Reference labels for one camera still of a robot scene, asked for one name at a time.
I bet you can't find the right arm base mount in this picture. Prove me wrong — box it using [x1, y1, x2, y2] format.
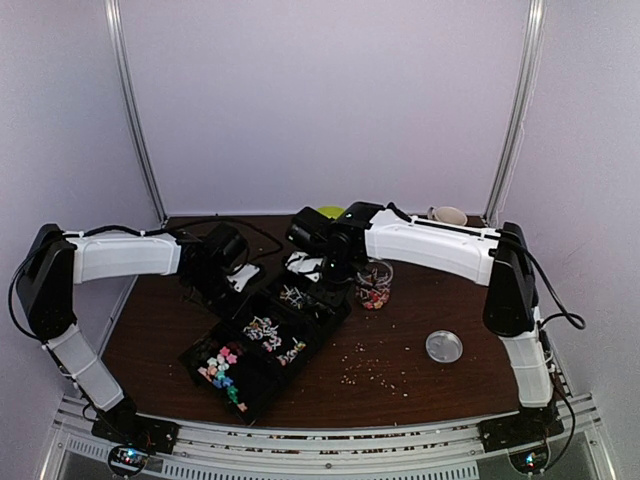
[477, 406, 565, 476]

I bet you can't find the coral pattern ceramic mug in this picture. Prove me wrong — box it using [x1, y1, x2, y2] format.
[427, 206, 468, 226]

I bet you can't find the front aluminium rail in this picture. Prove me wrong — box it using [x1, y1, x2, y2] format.
[49, 417, 606, 480]

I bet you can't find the clear plastic jar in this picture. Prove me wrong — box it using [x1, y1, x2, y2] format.
[354, 260, 394, 310]

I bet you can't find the left aluminium frame post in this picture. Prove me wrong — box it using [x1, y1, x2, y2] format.
[104, 0, 168, 225]

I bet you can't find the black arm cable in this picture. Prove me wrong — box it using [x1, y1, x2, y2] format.
[384, 201, 586, 331]
[7, 219, 284, 341]

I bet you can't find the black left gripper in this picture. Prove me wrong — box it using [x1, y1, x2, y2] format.
[187, 266, 254, 325]

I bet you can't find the black three-compartment candy tray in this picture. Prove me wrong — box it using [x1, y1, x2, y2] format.
[179, 273, 351, 425]

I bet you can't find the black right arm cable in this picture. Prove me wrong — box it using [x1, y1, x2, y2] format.
[384, 201, 586, 331]

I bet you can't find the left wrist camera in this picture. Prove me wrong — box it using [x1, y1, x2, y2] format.
[226, 263, 262, 292]

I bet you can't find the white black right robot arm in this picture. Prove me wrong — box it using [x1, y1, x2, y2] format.
[286, 202, 553, 442]

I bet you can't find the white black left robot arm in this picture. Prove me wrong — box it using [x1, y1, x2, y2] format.
[7, 223, 260, 444]

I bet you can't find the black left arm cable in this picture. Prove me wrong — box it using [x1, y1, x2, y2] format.
[7, 219, 284, 341]

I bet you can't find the green bowl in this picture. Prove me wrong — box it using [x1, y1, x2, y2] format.
[317, 206, 345, 220]

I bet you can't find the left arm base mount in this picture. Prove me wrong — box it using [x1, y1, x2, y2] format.
[89, 394, 179, 479]

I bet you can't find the aluminium frame post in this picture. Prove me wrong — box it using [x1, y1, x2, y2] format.
[104, 0, 168, 225]
[483, 0, 547, 226]

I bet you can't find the silver jar lid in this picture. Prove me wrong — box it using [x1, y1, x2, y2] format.
[425, 330, 463, 364]

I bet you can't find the right aluminium frame post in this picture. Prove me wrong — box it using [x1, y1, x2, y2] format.
[483, 0, 547, 226]

